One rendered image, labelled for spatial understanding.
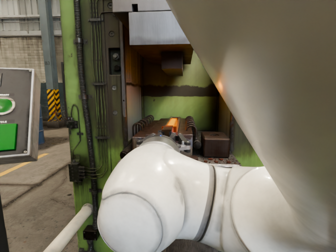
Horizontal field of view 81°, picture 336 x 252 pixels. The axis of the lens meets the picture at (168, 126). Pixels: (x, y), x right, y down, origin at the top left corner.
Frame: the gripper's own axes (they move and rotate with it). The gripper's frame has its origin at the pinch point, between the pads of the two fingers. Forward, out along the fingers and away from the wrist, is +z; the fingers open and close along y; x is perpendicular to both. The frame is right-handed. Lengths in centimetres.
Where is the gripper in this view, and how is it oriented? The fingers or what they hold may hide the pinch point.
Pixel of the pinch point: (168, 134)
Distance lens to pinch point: 59.5
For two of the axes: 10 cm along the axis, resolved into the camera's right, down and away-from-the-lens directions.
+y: 10.0, 0.1, -0.8
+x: 0.0, -9.8, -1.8
